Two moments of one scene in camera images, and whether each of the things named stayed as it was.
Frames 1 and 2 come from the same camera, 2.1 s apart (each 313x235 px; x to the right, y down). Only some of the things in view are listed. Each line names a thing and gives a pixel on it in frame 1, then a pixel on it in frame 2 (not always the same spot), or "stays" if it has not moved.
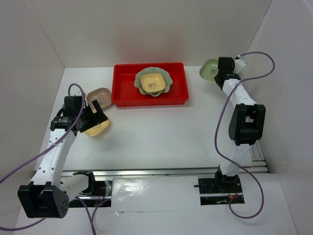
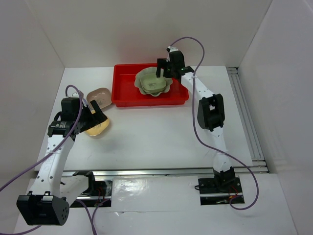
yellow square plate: x=98 y=129 stays
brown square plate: x=102 y=95 stays
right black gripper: x=234 y=73 → x=161 y=63
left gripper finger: x=102 y=116 stays
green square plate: x=209 y=69 → x=151 y=84
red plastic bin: x=124 y=93 stays
